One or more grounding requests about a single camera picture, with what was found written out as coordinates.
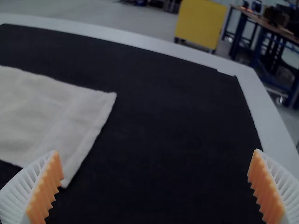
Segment yellow wheeled cabinet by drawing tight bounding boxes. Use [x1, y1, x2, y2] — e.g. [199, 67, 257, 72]
[174, 0, 228, 55]

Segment pale towel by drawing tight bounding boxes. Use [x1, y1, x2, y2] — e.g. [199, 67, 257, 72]
[0, 65, 117, 189]

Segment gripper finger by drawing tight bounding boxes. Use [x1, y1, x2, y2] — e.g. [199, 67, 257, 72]
[0, 150, 65, 224]
[247, 148, 299, 224]

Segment blue frame workbench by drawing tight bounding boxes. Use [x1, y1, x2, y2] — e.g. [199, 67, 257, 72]
[221, 0, 299, 109]

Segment black mat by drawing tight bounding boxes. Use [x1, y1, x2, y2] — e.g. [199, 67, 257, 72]
[0, 23, 264, 224]

